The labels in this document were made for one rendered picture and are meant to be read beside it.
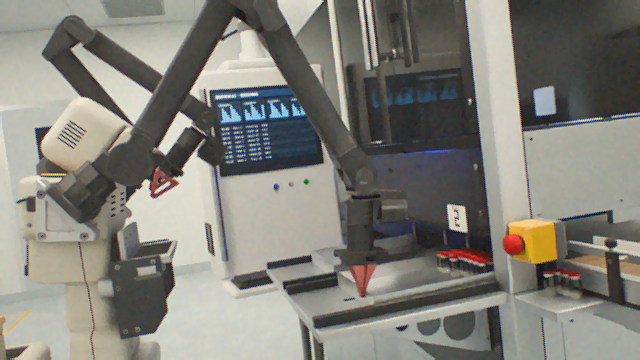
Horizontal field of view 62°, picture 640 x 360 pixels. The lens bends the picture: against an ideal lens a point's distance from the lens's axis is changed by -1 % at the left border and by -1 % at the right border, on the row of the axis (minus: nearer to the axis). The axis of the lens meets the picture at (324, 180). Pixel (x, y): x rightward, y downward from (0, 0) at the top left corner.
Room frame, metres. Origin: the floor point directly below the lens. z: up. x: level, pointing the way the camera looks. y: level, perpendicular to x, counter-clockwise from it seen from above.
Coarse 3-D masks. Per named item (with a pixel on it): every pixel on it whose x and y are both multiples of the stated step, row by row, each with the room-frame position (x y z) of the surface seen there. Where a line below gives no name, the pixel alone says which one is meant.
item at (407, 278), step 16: (432, 256) 1.36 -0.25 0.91; (384, 272) 1.33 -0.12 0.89; (400, 272) 1.34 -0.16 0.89; (416, 272) 1.33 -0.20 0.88; (432, 272) 1.31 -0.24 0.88; (352, 288) 1.19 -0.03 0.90; (368, 288) 1.24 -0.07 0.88; (384, 288) 1.22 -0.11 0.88; (400, 288) 1.20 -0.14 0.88; (416, 288) 1.07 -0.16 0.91; (432, 288) 1.08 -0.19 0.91; (448, 288) 1.09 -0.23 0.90; (368, 304) 1.09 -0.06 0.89
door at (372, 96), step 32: (352, 0) 1.81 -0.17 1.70; (384, 0) 1.54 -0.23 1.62; (352, 32) 1.85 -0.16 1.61; (384, 32) 1.57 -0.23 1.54; (352, 64) 1.89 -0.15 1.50; (384, 64) 1.60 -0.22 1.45; (352, 96) 1.93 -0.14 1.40; (384, 96) 1.63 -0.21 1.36; (352, 128) 1.97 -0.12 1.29; (384, 128) 1.66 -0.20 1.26
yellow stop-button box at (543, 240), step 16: (512, 224) 1.02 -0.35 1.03; (528, 224) 0.99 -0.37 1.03; (544, 224) 0.97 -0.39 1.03; (560, 224) 0.98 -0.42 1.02; (528, 240) 0.97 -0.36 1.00; (544, 240) 0.97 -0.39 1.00; (560, 240) 0.98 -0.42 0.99; (512, 256) 1.03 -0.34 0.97; (528, 256) 0.98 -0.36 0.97; (544, 256) 0.97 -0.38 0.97; (560, 256) 0.98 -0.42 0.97
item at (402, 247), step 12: (384, 240) 1.69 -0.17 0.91; (396, 240) 1.70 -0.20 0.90; (408, 240) 1.71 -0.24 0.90; (312, 252) 1.62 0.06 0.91; (324, 252) 1.64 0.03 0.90; (396, 252) 1.61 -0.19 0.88; (408, 252) 1.44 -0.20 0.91; (420, 252) 1.44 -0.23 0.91; (432, 252) 1.45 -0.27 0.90; (324, 264) 1.48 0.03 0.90; (336, 264) 1.55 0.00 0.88
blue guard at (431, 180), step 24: (384, 168) 1.67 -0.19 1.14; (408, 168) 1.49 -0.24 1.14; (432, 168) 1.34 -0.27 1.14; (456, 168) 1.22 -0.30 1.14; (480, 168) 1.12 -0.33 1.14; (408, 192) 1.51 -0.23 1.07; (432, 192) 1.36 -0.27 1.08; (456, 192) 1.23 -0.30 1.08; (480, 192) 1.13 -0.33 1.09; (432, 216) 1.37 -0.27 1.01; (480, 216) 1.14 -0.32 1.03
